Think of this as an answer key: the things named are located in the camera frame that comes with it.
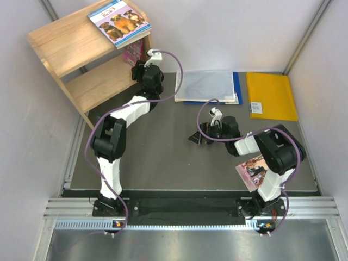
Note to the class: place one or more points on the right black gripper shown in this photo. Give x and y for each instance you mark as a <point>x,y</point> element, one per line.
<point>206,128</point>

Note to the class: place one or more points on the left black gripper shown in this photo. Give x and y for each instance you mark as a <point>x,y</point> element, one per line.
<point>137,71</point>

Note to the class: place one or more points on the orange Othello book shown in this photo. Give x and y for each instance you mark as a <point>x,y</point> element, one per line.
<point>133,52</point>

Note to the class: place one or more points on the blue Nineteen Eighty-Four book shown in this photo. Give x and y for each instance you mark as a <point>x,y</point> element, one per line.
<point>121,44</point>

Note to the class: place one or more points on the Why Do Dogs Bark book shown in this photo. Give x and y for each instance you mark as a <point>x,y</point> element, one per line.
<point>118,21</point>

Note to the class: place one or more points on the pink Taming of Shrew book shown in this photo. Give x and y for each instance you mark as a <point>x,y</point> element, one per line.
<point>252,172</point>

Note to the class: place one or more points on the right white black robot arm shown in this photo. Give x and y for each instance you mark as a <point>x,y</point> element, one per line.
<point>281,152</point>

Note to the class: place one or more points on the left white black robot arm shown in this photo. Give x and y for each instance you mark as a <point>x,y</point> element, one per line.
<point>109,140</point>

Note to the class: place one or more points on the clear plastic file folder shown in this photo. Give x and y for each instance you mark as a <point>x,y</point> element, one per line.
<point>201,86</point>

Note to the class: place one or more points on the wooden two-tier shelf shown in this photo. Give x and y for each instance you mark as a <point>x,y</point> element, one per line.
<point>72,42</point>

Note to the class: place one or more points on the blue file folder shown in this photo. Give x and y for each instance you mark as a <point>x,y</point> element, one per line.
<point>238,94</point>

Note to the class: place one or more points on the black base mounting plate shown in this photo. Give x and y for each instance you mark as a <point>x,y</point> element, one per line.
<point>181,208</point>

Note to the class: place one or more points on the yellow file folder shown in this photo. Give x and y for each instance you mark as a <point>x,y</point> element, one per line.
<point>270,97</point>

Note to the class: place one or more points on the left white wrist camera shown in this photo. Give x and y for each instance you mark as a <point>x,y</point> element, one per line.
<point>155,57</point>

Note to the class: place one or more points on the aluminium rail frame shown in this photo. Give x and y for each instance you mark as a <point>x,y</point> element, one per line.
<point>307,226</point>

